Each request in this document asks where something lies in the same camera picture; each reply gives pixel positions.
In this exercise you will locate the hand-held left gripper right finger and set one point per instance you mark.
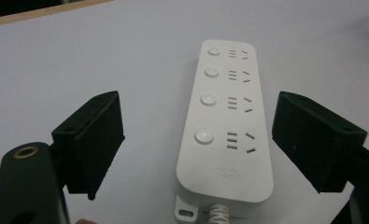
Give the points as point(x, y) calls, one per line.
point(313, 140)

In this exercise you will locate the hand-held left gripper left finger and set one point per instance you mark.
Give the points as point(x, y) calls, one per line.
point(93, 140)

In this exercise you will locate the white power strip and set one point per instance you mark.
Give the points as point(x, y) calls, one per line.
point(225, 130)

